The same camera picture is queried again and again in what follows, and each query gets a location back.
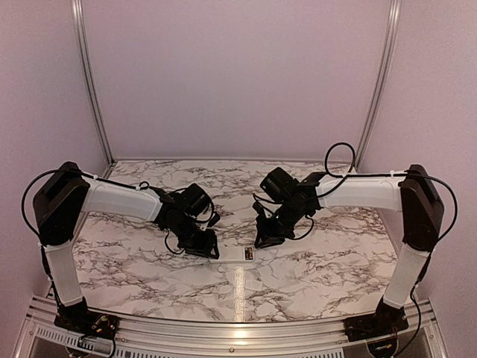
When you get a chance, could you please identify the batteries in remote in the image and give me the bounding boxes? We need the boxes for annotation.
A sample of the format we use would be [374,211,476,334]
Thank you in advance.
[244,247,254,261]

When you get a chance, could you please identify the front aluminium rail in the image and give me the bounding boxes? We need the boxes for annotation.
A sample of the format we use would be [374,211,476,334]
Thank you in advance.
[14,297,449,357]

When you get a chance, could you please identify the white remote control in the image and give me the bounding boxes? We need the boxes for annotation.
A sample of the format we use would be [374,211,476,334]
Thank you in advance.
[209,246,255,264]

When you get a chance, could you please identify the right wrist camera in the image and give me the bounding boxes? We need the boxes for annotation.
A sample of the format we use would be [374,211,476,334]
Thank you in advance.
[253,201,273,219]

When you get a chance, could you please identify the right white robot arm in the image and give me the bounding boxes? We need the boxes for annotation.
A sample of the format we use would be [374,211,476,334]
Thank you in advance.
[253,164,451,334]

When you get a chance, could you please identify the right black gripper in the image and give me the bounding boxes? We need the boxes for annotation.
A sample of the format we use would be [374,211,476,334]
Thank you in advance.
[253,201,307,248]

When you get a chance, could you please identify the left aluminium frame post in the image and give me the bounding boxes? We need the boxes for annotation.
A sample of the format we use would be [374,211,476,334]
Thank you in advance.
[71,0,115,166]

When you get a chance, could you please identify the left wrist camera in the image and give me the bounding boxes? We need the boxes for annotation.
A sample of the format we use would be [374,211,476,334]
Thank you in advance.
[201,211,221,227]

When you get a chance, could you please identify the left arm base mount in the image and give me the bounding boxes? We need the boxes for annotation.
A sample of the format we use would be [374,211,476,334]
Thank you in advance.
[54,310,119,340]

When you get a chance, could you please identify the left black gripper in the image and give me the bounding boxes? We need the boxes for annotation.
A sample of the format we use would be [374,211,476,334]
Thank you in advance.
[168,214,221,259]

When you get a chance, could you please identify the white battery cover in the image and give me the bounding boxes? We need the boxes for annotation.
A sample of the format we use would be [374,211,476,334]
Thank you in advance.
[244,280,262,291]

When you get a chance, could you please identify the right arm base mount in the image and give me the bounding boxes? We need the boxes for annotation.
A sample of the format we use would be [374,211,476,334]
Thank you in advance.
[344,312,409,342]

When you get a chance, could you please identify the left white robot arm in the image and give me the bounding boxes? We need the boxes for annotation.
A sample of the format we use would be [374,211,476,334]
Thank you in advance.
[27,162,220,332]

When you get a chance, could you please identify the aluminium frame post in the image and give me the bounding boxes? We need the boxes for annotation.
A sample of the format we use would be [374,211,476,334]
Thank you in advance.
[71,0,115,166]
[355,0,402,169]

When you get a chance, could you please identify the right aluminium frame post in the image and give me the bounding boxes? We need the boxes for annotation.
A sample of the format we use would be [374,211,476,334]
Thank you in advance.
[355,0,402,169]

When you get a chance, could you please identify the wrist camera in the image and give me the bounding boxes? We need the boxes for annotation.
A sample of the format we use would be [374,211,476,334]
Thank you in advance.
[201,211,221,227]
[253,201,273,219]

